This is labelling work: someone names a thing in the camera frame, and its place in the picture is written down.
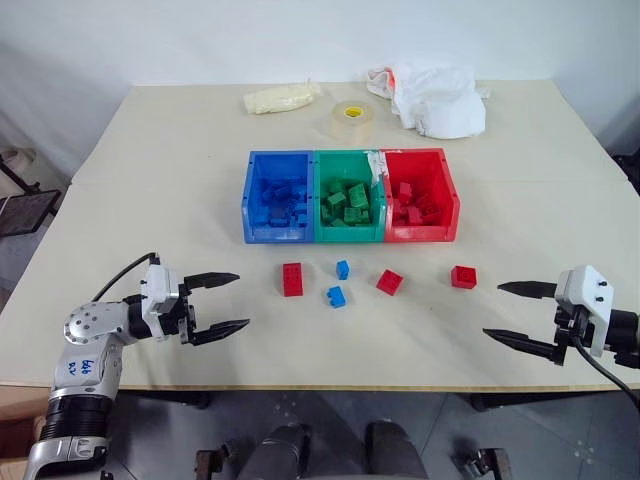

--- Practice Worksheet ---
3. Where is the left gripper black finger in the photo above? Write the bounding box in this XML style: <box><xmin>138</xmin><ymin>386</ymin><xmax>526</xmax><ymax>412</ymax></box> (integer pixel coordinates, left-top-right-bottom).
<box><xmin>183</xmin><ymin>271</ymin><xmax>242</xmax><ymax>295</ymax></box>
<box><xmin>191</xmin><ymin>318</ymin><xmax>251</xmax><ymax>348</ymax></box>

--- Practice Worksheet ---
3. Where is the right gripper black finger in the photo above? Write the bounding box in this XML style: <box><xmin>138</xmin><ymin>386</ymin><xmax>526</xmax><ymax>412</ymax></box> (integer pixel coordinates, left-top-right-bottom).
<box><xmin>481</xmin><ymin>327</ymin><xmax>570</xmax><ymax>368</ymax></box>
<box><xmin>496</xmin><ymin>280</ymin><xmax>559</xmax><ymax>301</ymax></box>

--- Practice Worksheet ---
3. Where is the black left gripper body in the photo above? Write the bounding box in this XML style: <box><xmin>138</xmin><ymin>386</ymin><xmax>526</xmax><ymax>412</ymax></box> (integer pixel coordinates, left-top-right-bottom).
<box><xmin>175</xmin><ymin>278</ymin><xmax>199</xmax><ymax>347</ymax></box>

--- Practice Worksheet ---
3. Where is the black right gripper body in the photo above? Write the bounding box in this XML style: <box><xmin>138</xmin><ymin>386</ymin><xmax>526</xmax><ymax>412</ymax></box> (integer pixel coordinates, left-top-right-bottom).
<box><xmin>552</xmin><ymin>304</ymin><xmax>591</xmax><ymax>352</ymax></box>

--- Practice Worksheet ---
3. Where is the square red toy brick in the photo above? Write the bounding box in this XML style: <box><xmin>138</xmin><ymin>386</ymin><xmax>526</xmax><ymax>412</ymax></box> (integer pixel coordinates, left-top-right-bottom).
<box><xmin>375</xmin><ymin>268</ymin><xmax>405</xmax><ymax>296</ymax></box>
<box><xmin>449</xmin><ymin>265</ymin><xmax>478</xmax><ymax>290</ymax></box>

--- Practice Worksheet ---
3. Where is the blue plastic bin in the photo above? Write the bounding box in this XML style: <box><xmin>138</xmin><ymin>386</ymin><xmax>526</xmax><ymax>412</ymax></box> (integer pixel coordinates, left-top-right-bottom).
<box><xmin>241</xmin><ymin>150</ymin><xmax>318</xmax><ymax>246</ymax></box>

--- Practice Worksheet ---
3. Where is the long red toy brick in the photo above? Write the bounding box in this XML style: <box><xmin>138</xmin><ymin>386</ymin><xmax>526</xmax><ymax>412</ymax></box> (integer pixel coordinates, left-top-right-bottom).
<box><xmin>281</xmin><ymin>261</ymin><xmax>305</xmax><ymax>298</ymax></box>

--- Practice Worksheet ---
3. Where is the red plastic bin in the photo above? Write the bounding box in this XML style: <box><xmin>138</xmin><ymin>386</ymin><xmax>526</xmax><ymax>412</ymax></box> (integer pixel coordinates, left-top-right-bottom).
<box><xmin>380</xmin><ymin>146</ymin><xmax>461</xmax><ymax>244</ymax></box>

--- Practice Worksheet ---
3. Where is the green plastic bin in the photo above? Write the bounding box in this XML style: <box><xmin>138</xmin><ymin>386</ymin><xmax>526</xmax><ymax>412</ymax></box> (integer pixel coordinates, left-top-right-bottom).
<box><xmin>311</xmin><ymin>149</ymin><xmax>389</xmax><ymax>245</ymax></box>

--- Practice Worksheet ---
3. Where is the dark rounded shape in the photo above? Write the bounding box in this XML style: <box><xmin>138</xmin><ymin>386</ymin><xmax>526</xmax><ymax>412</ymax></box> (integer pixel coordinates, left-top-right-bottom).
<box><xmin>238</xmin><ymin>422</ymin><xmax>314</xmax><ymax>480</ymax></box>

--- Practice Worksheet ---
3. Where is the black metal rack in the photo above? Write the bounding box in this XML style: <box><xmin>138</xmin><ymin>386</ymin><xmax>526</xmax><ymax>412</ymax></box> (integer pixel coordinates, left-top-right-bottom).
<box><xmin>0</xmin><ymin>148</ymin><xmax>62</xmax><ymax>242</ymax></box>

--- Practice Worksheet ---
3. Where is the cream plastic bag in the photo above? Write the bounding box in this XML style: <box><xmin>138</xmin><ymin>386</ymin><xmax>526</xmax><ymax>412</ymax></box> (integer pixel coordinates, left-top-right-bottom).
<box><xmin>242</xmin><ymin>81</ymin><xmax>324</xmax><ymax>117</ymax></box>

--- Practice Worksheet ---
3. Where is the brown cardboard box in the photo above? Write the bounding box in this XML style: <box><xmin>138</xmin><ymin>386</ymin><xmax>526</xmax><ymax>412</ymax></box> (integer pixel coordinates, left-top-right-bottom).
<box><xmin>0</xmin><ymin>383</ymin><xmax>52</xmax><ymax>480</ymax></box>

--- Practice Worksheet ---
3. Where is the crumpled white plastic bag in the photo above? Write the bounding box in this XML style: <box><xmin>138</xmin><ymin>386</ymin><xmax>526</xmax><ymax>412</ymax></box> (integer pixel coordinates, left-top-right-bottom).
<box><xmin>365</xmin><ymin>61</ymin><xmax>492</xmax><ymax>141</ymax></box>

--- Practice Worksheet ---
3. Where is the clear packing tape roll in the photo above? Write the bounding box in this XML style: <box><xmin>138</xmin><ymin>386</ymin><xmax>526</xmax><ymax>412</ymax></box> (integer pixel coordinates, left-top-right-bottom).
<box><xmin>328</xmin><ymin>99</ymin><xmax>377</xmax><ymax>147</ymax></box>

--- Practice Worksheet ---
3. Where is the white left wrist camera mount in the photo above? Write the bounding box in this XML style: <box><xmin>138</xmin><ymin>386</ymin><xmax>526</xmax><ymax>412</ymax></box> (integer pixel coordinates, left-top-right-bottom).
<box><xmin>140</xmin><ymin>263</ymin><xmax>183</xmax><ymax>344</ymax></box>

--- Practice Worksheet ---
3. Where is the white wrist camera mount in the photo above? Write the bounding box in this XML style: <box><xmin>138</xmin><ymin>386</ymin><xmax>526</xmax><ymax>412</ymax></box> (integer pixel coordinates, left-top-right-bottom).
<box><xmin>140</xmin><ymin>263</ymin><xmax>183</xmax><ymax>344</ymax></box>
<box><xmin>555</xmin><ymin>264</ymin><xmax>614</xmax><ymax>359</ymax></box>

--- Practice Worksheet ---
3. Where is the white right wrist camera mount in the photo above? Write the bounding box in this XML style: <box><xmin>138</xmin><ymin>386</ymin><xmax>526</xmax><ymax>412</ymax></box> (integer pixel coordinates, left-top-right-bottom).
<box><xmin>555</xmin><ymin>264</ymin><xmax>614</xmax><ymax>359</ymax></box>

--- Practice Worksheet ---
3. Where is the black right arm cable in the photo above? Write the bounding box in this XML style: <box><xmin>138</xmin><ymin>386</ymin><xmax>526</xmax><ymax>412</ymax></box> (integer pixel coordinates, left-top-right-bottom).
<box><xmin>572</xmin><ymin>335</ymin><xmax>640</xmax><ymax>404</ymax></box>

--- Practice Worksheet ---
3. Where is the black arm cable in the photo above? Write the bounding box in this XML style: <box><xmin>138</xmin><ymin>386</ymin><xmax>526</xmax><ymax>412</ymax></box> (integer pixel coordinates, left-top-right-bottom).
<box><xmin>91</xmin><ymin>252</ymin><xmax>162</xmax><ymax>302</ymax></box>
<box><xmin>572</xmin><ymin>335</ymin><xmax>640</xmax><ymax>404</ymax></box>

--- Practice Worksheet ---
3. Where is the black table frame bar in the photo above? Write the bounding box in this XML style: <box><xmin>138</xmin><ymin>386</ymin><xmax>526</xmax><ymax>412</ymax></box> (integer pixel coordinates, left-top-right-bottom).
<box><xmin>468</xmin><ymin>391</ymin><xmax>622</xmax><ymax>412</ymax></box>
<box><xmin>118</xmin><ymin>389</ymin><xmax>212</xmax><ymax>410</ymax></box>

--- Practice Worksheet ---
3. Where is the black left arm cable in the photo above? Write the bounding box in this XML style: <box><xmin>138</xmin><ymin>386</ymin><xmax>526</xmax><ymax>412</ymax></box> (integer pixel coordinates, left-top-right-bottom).
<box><xmin>91</xmin><ymin>252</ymin><xmax>162</xmax><ymax>302</ymax></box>

